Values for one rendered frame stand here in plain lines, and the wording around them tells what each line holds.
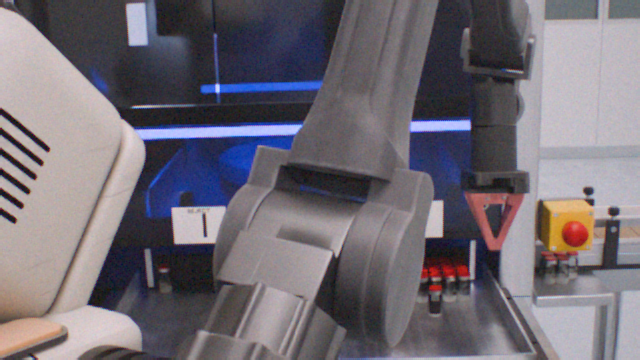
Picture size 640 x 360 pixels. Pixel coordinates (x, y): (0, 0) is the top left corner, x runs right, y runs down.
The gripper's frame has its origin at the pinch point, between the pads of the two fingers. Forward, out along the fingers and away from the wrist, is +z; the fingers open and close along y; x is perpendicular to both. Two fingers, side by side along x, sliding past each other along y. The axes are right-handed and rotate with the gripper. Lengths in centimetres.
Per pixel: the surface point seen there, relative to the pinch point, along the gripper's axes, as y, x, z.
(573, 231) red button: 22.4, -17.5, 2.1
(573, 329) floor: 207, -79, 69
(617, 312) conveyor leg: 44, -33, 21
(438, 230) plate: 25.9, 3.1, 1.8
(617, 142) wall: 493, -208, 4
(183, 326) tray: 21, 43, 15
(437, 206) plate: 25.2, 3.4, -2.1
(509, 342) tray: 12.5, -5.0, 16.5
